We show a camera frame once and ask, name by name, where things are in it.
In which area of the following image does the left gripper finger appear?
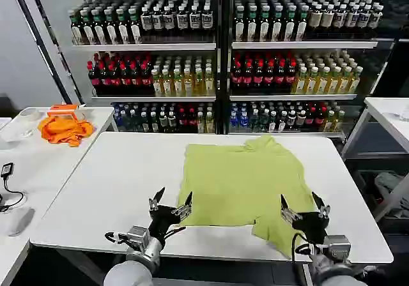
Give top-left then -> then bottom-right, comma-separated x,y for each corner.
148,186 -> 167,212
172,191 -> 194,220

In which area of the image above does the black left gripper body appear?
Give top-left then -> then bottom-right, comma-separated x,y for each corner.
148,204 -> 184,240

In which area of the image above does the clear plastic bag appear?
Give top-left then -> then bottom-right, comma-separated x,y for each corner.
0,119 -> 35,144

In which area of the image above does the white tape roll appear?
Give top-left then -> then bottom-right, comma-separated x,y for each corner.
19,108 -> 43,121

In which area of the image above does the grey cloth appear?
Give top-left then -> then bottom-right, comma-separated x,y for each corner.
373,171 -> 409,219

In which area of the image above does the black power adapter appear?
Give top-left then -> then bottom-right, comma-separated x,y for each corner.
1,162 -> 15,179

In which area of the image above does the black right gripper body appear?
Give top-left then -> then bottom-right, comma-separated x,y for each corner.
291,211 -> 330,245

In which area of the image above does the black crate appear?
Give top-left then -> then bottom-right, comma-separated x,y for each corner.
353,169 -> 409,233

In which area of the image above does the orange cloth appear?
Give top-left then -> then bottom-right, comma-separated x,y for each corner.
37,114 -> 97,148

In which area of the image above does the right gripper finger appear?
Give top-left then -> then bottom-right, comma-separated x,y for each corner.
311,191 -> 332,220
280,193 -> 303,225

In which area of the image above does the orange and white box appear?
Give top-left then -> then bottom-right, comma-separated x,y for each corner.
47,103 -> 88,121

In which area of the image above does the shelf with bottles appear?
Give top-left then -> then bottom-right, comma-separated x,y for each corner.
66,0 -> 222,134
223,0 -> 400,137

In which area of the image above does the grey white oblong device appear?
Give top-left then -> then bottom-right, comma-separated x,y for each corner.
7,207 -> 36,237

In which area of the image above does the black slanted frame bar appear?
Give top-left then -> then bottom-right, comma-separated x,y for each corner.
8,0 -> 85,105

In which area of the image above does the black adapter cable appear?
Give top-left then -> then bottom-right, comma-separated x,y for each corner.
0,175 -> 26,213

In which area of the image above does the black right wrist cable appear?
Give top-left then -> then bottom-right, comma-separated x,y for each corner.
291,232 -> 313,263

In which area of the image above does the white side table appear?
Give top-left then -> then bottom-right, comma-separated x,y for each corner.
340,96 -> 409,223

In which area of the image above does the green shirt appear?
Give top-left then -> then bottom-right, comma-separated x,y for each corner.
176,134 -> 318,259

